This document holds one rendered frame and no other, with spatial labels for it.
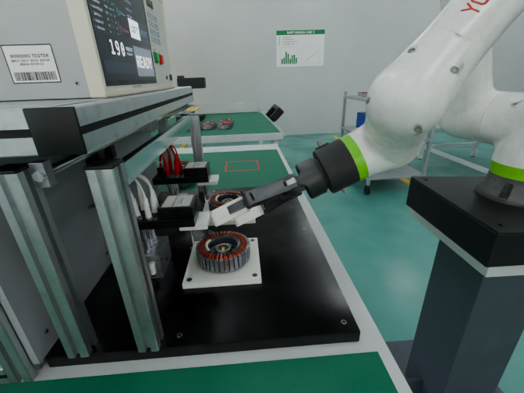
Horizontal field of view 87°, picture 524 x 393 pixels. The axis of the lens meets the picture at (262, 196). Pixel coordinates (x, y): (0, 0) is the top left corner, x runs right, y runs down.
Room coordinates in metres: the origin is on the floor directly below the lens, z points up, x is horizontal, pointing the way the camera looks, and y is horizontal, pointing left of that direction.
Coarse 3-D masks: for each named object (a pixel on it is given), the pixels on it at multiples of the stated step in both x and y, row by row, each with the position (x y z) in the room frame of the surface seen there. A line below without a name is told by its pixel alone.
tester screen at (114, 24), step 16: (96, 0) 0.45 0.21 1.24; (112, 0) 0.50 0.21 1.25; (128, 0) 0.58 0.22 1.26; (96, 16) 0.43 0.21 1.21; (112, 16) 0.49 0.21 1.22; (128, 16) 0.56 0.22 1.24; (144, 16) 0.66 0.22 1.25; (96, 32) 0.42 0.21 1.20; (112, 32) 0.48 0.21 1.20; (128, 32) 0.55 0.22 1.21; (128, 48) 0.53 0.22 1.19; (144, 48) 0.62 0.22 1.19
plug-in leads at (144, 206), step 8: (144, 176) 0.50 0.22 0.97; (136, 184) 0.50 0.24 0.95; (152, 192) 0.49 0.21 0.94; (144, 200) 0.46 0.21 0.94; (152, 200) 0.48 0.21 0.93; (136, 208) 0.47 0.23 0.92; (144, 208) 0.46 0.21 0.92; (152, 208) 0.48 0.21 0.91; (136, 216) 0.47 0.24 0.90; (152, 216) 0.47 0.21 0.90
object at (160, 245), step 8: (160, 240) 0.51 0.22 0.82; (168, 240) 0.53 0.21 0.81; (152, 248) 0.48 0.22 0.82; (160, 248) 0.48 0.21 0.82; (168, 248) 0.52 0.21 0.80; (152, 256) 0.45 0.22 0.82; (160, 256) 0.46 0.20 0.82; (168, 256) 0.51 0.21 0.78; (160, 264) 0.45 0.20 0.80; (160, 272) 0.45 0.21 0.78
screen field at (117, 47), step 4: (108, 40) 0.46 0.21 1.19; (112, 40) 0.47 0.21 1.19; (116, 40) 0.49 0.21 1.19; (112, 44) 0.47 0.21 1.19; (116, 44) 0.48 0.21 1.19; (120, 44) 0.50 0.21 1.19; (112, 48) 0.47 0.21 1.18; (116, 48) 0.48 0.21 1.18; (120, 48) 0.50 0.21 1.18; (124, 48) 0.51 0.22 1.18; (112, 52) 0.46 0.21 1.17; (116, 52) 0.48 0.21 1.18; (120, 52) 0.49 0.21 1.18; (124, 52) 0.51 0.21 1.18; (116, 56) 0.47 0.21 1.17; (120, 56) 0.49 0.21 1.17; (124, 56) 0.51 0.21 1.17
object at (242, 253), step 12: (204, 240) 0.51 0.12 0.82; (216, 240) 0.52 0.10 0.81; (228, 240) 0.53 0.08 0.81; (240, 240) 0.51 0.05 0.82; (204, 252) 0.46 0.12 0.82; (216, 252) 0.49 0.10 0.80; (228, 252) 0.47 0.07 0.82; (240, 252) 0.46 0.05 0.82; (204, 264) 0.45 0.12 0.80; (216, 264) 0.44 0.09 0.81; (228, 264) 0.45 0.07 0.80; (240, 264) 0.46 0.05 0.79
